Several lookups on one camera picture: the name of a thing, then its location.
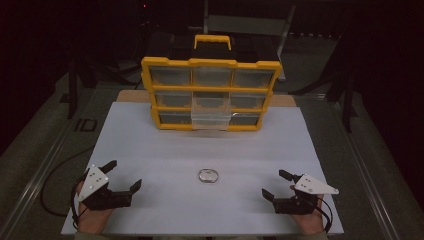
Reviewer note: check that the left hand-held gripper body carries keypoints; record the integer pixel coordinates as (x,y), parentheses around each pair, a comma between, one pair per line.
(95,181)

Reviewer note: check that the aluminium frame rail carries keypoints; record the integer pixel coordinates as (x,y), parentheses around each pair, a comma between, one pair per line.
(365,160)
(40,173)

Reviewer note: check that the person's right hand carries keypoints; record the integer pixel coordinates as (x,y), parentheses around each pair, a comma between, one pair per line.
(308,221)

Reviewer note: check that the small silver metal object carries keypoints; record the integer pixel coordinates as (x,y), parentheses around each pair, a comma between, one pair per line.
(208,175)

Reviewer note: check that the open clear plastic drawer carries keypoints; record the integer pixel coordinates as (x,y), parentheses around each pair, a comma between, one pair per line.
(210,116)

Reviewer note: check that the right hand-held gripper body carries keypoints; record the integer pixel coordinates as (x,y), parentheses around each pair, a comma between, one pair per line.
(313,187)

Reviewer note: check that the yellow and black drawer cabinet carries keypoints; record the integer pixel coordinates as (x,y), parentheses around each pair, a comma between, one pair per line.
(213,50)

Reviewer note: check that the person's left hand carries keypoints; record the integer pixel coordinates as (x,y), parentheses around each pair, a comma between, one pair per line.
(93,220)

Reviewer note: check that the black metal stand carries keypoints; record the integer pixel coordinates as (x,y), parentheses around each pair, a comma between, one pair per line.
(347,106)
(71,96)

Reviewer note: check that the set of closed clear drawers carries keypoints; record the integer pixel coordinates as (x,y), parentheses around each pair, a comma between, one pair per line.
(170,76)

